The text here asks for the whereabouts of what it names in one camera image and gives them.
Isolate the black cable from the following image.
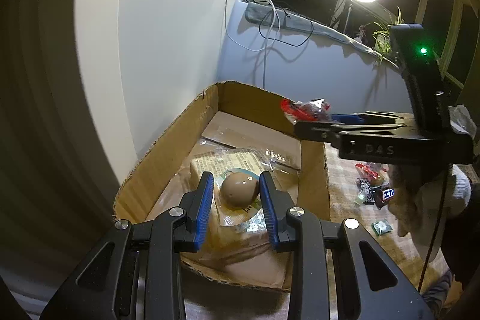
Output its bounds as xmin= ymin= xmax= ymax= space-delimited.
xmin=245 ymin=0 xmax=315 ymax=48

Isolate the red dark plum snack bag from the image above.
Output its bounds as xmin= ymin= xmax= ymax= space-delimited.
xmin=280 ymin=98 xmax=332 ymax=124

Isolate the white cable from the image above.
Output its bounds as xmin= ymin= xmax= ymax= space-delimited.
xmin=223 ymin=0 xmax=283 ymax=89

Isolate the plaid tablecloth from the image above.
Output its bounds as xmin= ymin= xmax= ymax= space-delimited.
xmin=324 ymin=111 xmax=451 ymax=320

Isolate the beige tofu snack packet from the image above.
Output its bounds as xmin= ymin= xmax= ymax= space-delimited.
xmin=186 ymin=148 xmax=299 ymax=201

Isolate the grey windowsill cloth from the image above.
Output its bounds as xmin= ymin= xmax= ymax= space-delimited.
xmin=244 ymin=2 xmax=399 ymax=68

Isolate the cardboard box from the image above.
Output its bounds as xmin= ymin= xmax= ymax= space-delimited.
xmin=112 ymin=80 xmax=332 ymax=292

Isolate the packaged brown braised egg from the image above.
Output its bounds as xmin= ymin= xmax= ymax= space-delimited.
xmin=215 ymin=169 xmax=265 ymax=234

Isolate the spider plant in pot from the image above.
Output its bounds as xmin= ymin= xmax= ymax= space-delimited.
xmin=368 ymin=7 xmax=404 ymax=60

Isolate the small green white candy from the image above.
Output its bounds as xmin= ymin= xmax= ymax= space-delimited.
xmin=371 ymin=219 xmax=393 ymax=236

